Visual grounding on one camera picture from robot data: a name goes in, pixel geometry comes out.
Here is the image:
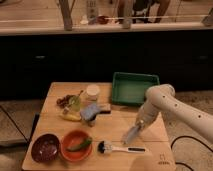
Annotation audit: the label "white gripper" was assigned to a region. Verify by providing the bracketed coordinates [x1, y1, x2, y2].
[135, 105, 157, 131]

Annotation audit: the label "grey-blue towel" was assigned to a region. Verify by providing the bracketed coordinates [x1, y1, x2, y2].
[123, 126, 140, 144]

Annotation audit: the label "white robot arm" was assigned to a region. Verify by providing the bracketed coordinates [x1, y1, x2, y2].
[135, 84, 213, 143]

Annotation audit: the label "green plastic tray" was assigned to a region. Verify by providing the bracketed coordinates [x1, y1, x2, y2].
[111, 72, 160, 106]

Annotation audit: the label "brown block toy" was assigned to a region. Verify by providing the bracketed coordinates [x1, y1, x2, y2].
[99, 104, 111, 114]

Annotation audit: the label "blue sponge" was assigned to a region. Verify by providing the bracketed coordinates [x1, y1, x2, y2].
[80, 103, 100, 121]

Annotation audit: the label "green pepper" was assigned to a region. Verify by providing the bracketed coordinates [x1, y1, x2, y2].
[67, 137, 92, 152]

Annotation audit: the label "yellow banana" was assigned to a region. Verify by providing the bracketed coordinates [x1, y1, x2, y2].
[60, 114, 81, 122]

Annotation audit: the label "green pear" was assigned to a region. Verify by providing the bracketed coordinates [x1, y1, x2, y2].
[69, 95, 81, 112]

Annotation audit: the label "orange bowl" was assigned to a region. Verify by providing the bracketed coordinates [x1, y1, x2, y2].
[60, 130, 92, 162]

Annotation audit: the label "dark red grapes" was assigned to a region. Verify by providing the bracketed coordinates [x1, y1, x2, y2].
[56, 95, 73, 108]

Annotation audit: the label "dark purple bowl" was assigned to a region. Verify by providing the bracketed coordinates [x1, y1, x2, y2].
[31, 134, 60, 163]

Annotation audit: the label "black cable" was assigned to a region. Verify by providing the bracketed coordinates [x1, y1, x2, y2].
[170, 134, 213, 171]

